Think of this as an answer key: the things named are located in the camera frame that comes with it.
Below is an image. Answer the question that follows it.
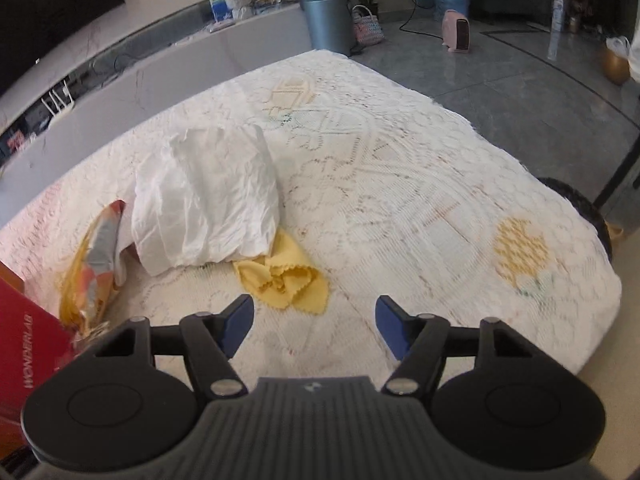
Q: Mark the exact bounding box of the black wall television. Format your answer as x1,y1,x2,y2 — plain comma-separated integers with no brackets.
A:
0,0,126,96

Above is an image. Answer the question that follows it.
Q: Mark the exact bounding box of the pink space heater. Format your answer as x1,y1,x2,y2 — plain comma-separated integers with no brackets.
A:
441,9,472,55

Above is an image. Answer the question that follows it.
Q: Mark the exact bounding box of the white router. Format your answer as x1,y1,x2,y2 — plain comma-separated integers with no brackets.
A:
41,77,76,116

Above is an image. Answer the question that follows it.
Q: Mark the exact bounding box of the red storage box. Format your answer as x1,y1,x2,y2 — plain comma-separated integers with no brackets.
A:
0,259,81,453

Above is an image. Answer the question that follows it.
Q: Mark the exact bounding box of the pink woven basket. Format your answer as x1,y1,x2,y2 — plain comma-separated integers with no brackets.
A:
351,4,386,46

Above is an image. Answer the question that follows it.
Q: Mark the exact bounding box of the blue white packet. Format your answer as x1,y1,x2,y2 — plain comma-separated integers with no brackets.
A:
547,0,569,62

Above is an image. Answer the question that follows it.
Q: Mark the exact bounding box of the yellow cloth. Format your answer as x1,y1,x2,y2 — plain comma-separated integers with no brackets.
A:
232,227,332,317

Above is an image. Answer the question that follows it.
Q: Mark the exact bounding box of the black round stool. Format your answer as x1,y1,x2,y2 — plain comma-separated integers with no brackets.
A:
537,176,614,262

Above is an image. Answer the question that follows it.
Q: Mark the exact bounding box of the grey-blue trash can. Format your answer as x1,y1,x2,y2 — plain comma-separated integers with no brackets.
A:
299,0,357,58

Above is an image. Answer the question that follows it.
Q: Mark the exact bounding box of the white lace tablecloth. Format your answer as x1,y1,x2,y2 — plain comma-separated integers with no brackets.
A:
0,49,624,382

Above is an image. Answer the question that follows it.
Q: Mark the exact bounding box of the gold round vase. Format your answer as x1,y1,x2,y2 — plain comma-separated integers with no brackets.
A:
602,45,633,86

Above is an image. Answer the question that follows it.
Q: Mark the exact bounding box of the white crumpled cloth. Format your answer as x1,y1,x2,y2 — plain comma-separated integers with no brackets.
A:
131,124,281,277

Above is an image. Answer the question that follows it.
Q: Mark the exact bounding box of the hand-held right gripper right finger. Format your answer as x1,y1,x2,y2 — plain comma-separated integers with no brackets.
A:
375,295,539,402

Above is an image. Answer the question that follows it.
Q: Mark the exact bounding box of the marble television console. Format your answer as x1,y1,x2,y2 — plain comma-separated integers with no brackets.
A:
0,2,321,226

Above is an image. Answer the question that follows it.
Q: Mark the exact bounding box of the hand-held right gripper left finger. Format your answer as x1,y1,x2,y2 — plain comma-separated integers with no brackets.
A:
92,294,255,402

